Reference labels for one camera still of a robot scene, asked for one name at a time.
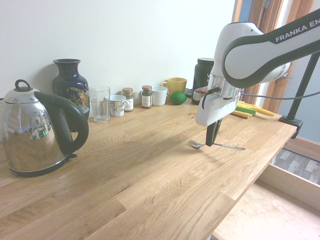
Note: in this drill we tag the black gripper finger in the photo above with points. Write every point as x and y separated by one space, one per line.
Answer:
211 135
219 126

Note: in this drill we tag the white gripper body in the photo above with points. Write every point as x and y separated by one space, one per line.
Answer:
215 110

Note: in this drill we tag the silver metal fork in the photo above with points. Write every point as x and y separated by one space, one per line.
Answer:
232 147

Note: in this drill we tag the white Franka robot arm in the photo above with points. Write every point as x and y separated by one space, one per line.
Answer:
250 57

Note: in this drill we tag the large wooden drawer white front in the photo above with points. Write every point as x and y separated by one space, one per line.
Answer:
262 212

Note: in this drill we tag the small black flat object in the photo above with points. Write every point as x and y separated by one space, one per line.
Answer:
188 93

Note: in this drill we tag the green lime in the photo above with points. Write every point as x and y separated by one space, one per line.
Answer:
178 98

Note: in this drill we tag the black Vega protein tub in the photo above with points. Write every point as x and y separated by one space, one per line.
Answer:
201 72

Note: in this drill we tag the yellow mug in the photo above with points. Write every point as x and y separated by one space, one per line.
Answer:
177 85

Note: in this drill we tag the yellow knife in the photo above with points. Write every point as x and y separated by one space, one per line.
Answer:
265 111

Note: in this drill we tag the plain white cup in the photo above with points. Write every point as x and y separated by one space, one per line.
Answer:
159 96

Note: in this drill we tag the green spice jar copper lid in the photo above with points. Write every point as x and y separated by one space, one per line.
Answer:
146 98
128 100

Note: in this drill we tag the white patterned cup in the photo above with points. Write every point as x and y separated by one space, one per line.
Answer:
116 106

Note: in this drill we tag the clear ribbed glass tumbler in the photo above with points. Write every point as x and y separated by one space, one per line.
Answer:
100 105

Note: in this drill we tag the dark blue porcelain vase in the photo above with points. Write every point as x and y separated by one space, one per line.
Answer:
68 82

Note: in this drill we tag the black clamp camera mount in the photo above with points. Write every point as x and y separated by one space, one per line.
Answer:
300 95

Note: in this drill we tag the wooden door with frame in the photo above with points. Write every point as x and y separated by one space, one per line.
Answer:
267 15

